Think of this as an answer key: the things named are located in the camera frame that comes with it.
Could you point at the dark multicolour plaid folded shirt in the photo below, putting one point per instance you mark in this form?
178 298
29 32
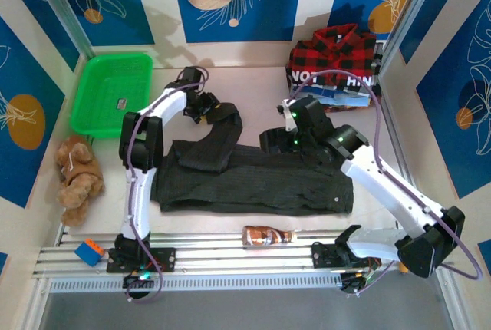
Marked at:
345 109

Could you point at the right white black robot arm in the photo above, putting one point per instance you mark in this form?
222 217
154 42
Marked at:
395 195

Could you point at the blue orange toy block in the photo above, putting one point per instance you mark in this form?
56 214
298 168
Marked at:
87 255

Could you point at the brown plush bear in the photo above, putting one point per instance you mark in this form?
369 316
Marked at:
78 184

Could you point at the aluminium frame post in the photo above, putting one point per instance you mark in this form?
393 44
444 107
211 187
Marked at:
418 0
61 4

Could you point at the brown drink bottle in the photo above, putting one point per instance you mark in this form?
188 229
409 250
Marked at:
261 236

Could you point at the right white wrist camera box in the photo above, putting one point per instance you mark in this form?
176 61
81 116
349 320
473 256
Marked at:
285 115

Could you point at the light blue folded shirt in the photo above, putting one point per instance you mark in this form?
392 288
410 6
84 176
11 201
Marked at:
353 101

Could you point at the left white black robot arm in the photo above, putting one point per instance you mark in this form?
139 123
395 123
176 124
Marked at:
142 199

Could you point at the black connector board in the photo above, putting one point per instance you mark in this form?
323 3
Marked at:
353 282
138 280

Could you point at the aluminium rail base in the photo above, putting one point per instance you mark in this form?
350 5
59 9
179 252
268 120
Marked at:
230 257

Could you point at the green plastic basket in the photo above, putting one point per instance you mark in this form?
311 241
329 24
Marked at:
111 76

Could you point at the small label in basket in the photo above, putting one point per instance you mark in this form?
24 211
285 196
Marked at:
122 104

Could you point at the red black plaid shirt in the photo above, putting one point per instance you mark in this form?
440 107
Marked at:
337 53

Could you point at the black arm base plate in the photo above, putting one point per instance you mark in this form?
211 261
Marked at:
324 255
165 259

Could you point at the aluminium side rail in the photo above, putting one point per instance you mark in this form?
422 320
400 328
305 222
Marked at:
387 96

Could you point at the black pinstriped long sleeve shirt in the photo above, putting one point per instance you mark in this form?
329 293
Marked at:
249 188

